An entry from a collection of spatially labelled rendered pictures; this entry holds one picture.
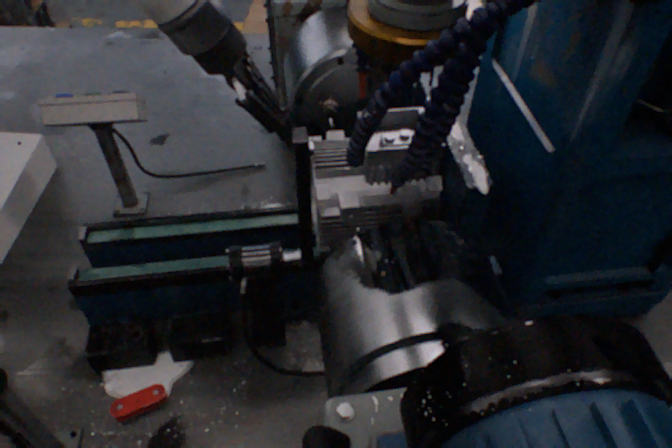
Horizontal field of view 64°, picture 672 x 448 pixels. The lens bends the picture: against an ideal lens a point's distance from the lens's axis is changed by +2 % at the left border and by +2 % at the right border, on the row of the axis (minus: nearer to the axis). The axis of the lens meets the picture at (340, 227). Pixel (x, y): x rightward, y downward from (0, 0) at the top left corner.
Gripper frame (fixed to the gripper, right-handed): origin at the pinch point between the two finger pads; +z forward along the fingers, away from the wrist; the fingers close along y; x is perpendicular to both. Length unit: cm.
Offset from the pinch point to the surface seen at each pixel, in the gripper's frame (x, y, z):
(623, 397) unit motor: -26, -61, -13
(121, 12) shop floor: 136, 288, 49
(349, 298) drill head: -5.0, -35.9, 0.1
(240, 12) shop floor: 69, 281, 87
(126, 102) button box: 26.6, 17.1, -11.8
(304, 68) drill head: -4.6, 16.6, 0.2
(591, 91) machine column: -40.0, -21.5, 1.2
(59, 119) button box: 37.9, 15.7, -16.2
